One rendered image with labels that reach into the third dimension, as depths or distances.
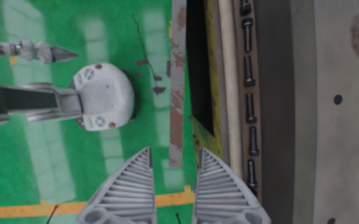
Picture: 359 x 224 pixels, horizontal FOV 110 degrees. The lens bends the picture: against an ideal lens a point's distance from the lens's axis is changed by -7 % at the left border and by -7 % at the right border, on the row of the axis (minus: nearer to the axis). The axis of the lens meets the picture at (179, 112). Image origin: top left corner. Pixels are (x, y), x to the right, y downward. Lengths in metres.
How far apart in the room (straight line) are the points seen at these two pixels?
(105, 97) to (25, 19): 1.38
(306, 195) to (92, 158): 1.83
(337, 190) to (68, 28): 2.09
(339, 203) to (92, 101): 1.40
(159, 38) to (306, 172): 1.55
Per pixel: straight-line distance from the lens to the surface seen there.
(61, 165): 2.14
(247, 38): 0.29
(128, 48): 1.65
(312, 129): 0.22
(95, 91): 1.37
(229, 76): 0.25
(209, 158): 0.16
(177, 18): 0.29
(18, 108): 0.89
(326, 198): 0.26
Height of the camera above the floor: 1.48
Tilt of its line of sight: 85 degrees down
